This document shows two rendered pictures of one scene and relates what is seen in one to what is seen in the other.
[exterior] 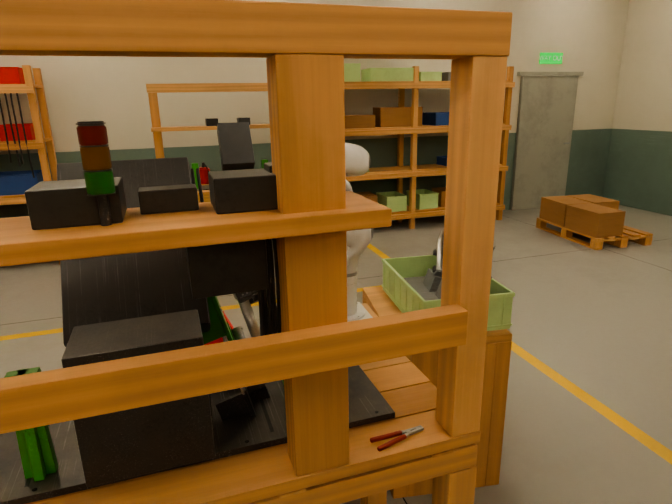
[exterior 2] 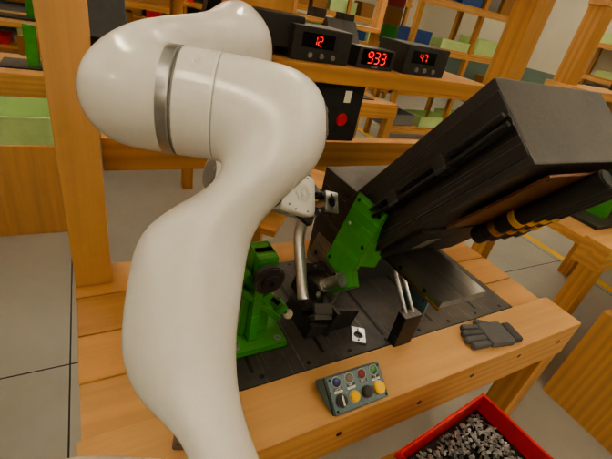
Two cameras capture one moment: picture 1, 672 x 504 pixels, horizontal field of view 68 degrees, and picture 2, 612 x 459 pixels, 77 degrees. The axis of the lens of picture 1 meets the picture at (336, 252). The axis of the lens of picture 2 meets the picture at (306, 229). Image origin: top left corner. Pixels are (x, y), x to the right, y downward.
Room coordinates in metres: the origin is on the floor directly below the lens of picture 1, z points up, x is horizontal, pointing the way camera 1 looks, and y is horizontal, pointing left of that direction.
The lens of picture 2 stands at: (2.15, 0.00, 1.66)
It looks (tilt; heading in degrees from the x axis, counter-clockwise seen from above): 30 degrees down; 165
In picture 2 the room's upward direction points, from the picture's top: 12 degrees clockwise
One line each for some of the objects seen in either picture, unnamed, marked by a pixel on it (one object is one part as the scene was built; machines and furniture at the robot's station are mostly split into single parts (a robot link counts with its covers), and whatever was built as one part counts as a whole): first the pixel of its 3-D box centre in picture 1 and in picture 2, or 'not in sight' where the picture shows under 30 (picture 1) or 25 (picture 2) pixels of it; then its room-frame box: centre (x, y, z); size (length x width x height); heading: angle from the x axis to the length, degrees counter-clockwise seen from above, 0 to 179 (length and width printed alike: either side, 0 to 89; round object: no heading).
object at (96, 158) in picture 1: (96, 158); (392, 16); (0.94, 0.44, 1.67); 0.05 x 0.05 x 0.05
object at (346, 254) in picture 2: (209, 314); (363, 237); (1.35, 0.38, 1.17); 0.13 x 0.12 x 0.20; 109
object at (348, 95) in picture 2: (225, 255); (322, 107); (1.10, 0.26, 1.42); 0.17 x 0.12 x 0.15; 109
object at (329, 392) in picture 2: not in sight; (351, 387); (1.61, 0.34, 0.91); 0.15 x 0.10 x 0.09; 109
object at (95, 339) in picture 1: (146, 392); (366, 223); (1.10, 0.48, 1.07); 0.30 x 0.18 x 0.34; 109
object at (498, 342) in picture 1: (426, 379); not in sight; (2.24, -0.45, 0.39); 0.68 x 0.52 x 0.79; 9
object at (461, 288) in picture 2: not in sight; (410, 255); (1.34, 0.53, 1.11); 0.39 x 0.16 x 0.03; 19
